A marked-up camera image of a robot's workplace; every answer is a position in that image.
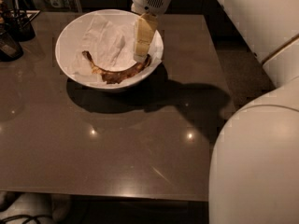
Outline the white paper sheet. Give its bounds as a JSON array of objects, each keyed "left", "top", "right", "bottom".
[{"left": 69, "top": 11, "right": 164, "bottom": 90}]

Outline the black wire utensil holder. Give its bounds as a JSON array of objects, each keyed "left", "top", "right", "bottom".
[{"left": 2, "top": 0, "right": 36, "bottom": 42}]

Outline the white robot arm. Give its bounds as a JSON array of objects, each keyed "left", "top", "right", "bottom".
[{"left": 208, "top": 0, "right": 299, "bottom": 224}]

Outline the overripe brown banana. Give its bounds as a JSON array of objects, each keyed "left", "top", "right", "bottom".
[{"left": 82, "top": 50, "right": 151, "bottom": 84}]

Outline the dark appliance at left edge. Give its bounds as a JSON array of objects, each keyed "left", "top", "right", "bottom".
[{"left": 0, "top": 23, "right": 23, "bottom": 62}]

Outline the black cable on floor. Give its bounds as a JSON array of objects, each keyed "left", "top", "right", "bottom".
[{"left": 0, "top": 214, "right": 55, "bottom": 224}]

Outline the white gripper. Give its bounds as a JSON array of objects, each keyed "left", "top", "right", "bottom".
[{"left": 131, "top": 0, "right": 172, "bottom": 63}]

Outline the white bowl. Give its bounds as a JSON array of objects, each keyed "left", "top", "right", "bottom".
[{"left": 55, "top": 9, "right": 164, "bottom": 92}]

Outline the grey cushion under table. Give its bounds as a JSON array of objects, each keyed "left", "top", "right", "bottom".
[{"left": 0, "top": 191, "right": 71, "bottom": 224}]

